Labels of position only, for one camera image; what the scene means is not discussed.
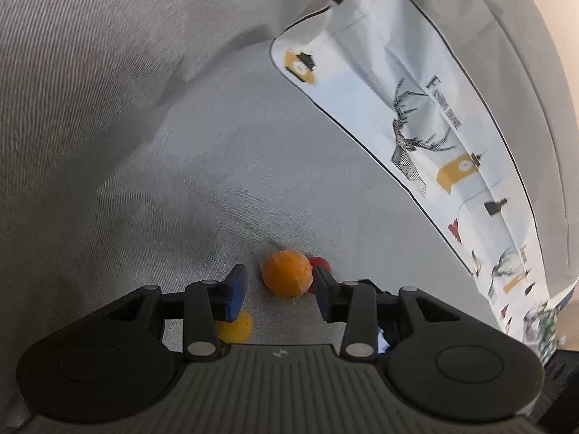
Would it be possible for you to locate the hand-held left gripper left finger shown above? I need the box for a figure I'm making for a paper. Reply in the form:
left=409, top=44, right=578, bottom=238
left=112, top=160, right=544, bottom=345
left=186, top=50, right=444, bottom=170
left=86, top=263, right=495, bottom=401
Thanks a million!
left=97, top=264, right=249, bottom=362

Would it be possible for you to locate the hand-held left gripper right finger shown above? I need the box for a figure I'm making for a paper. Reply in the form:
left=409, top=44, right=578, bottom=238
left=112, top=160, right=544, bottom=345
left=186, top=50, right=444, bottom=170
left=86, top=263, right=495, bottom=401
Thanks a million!
left=313, top=265, right=473, bottom=363

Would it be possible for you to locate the orange kumquat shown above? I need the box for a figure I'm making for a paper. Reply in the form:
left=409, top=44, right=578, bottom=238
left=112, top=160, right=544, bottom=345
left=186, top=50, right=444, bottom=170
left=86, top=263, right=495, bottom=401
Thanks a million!
left=261, top=248, right=314, bottom=298

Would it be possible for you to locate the red cherry tomato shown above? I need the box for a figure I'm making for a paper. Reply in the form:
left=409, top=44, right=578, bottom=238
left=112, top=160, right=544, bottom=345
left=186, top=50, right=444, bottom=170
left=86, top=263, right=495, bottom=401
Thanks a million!
left=307, top=256, right=331, bottom=295

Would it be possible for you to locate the small yellow fruit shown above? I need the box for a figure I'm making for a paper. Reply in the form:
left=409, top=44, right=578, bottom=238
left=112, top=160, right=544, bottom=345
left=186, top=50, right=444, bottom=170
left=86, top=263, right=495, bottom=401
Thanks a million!
left=216, top=310, right=254, bottom=343

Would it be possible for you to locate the white printed cloth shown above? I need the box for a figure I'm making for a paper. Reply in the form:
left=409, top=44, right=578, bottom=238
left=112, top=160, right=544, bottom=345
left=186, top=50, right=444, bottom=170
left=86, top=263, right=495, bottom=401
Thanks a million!
left=270, top=0, right=579, bottom=367

